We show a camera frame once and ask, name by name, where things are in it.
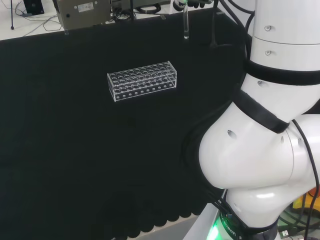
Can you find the yellow stop button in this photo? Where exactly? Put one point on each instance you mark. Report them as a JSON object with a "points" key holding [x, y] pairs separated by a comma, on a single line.
{"points": [[308, 198]]}

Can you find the clear cloth clip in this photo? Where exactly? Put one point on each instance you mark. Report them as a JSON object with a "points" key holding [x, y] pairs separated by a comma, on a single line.
{"points": [[163, 17], [220, 12], [66, 32]]}

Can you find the black bench cloth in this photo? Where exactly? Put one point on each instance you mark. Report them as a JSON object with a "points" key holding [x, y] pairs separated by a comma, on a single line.
{"points": [[105, 130]]}

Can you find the clear plastic test tube rack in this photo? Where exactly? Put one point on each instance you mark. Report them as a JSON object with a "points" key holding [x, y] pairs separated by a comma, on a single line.
{"points": [[142, 81]]}

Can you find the clear glass test tube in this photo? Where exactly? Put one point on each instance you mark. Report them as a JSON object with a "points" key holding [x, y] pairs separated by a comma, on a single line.
{"points": [[186, 22]]}

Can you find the grey metal equipment box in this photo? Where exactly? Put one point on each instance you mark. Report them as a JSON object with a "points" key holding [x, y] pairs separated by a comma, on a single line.
{"points": [[83, 13]]}

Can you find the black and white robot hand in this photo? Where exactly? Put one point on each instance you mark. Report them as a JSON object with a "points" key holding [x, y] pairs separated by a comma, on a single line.
{"points": [[190, 3]]}

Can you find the black box on floor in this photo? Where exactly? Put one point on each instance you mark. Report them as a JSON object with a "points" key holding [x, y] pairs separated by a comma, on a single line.
{"points": [[33, 6]]}

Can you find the black tripod leg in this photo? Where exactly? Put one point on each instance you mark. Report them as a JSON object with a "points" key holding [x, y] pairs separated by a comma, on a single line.
{"points": [[11, 15]]}

